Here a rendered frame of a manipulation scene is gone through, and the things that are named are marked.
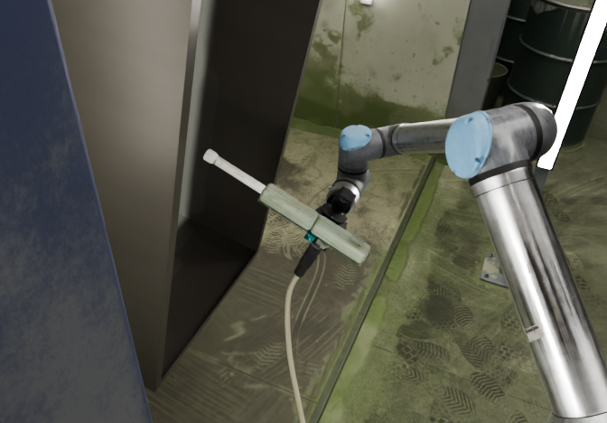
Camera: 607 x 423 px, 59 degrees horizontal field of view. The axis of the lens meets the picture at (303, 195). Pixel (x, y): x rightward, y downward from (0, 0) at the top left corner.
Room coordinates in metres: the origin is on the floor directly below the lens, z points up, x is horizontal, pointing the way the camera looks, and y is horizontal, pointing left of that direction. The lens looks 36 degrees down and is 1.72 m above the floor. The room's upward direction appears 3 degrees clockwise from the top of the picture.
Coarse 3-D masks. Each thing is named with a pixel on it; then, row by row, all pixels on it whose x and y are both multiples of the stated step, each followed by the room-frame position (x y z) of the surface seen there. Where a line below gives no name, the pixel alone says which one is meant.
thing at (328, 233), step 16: (208, 160) 1.14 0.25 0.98; (224, 160) 1.14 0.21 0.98; (240, 176) 1.11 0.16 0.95; (272, 192) 1.08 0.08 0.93; (272, 208) 1.07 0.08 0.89; (288, 208) 1.05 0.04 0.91; (304, 208) 1.06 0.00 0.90; (304, 224) 1.03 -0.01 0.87; (320, 224) 1.02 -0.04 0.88; (336, 224) 1.04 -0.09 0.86; (320, 240) 1.02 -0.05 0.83; (336, 240) 1.00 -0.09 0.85; (352, 240) 1.00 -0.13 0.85; (304, 256) 1.03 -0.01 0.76; (352, 256) 0.98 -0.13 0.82; (304, 272) 1.04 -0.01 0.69
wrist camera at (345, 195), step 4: (344, 188) 1.13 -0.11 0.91; (340, 192) 1.13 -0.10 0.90; (344, 192) 1.13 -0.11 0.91; (348, 192) 1.13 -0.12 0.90; (352, 192) 1.14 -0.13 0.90; (336, 196) 1.14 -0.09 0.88; (340, 196) 1.13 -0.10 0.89; (344, 196) 1.12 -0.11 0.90; (348, 196) 1.12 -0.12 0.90; (352, 196) 1.12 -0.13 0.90; (356, 196) 1.13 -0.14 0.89; (332, 200) 1.16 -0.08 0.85; (336, 200) 1.15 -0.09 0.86; (340, 200) 1.13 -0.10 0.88; (344, 200) 1.12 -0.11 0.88; (348, 200) 1.11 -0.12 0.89; (352, 200) 1.11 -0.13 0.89; (336, 204) 1.16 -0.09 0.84; (340, 204) 1.15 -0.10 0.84; (344, 204) 1.14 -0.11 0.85; (348, 204) 1.13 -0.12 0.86; (344, 208) 1.15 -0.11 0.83
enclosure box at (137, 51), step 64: (64, 0) 0.82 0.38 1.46; (128, 0) 0.77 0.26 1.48; (192, 0) 0.74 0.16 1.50; (256, 0) 1.37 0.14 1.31; (320, 0) 1.28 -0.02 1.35; (128, 64) 0.78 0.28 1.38; (192, 64) 0.76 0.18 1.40; (256, 64) 1.37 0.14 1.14; (128, 128) 0.79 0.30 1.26; (192, 128) 1.45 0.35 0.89; (256, 128) 1.37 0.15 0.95; (128, 192) 0.79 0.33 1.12; (192, 192) 1.45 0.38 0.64; (256, 192) 1.36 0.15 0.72; (128, 256) 0.81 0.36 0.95; (192, 256) 1.29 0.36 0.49; (128, 320) 0.82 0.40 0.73; (192, 320) 1.04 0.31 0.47
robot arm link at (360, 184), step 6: (342, 174) 1.29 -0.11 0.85; (360, 174) 1.29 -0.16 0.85; (366, 174) 1.31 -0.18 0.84; (336, 180) 1.29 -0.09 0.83; (342, 180) 1.27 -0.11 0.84; (348, 180) 1.27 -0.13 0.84; (354, 180) 1.28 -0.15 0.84; (360, 180) 1.29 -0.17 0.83; (366, 180) 1.31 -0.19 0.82; (360, 186) 1.27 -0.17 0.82; (366, 186) 1.33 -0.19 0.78; (360, 192) 1.26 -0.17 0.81
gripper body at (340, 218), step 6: (330, 198) 1.21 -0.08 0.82; (324, 204) 1.15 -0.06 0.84; (330, 204) 1.16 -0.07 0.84; (324, 210) 1.13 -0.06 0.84; (330, 210) 1.14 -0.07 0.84; (336, 210) 1.14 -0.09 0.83; (342, 210) 1.15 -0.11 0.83; (348, 210) 1.20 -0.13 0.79; (324, 216) 1.12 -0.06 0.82; (330, 216) 1.11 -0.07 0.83; (336, 216) 1.12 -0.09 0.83; (342, 216) 1.13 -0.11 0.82; (336, 222) 1.10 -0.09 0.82; (342, 222) 1.11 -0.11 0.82
